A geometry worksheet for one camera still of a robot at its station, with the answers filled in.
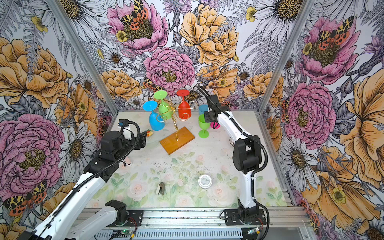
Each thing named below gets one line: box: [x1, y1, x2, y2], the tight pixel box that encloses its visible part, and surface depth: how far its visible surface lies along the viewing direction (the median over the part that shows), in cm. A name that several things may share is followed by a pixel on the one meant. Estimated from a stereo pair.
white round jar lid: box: [198, 174, 213, 189], surface depth 81 cm
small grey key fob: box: [155, 182, 166, 196], surface depth 83 cm
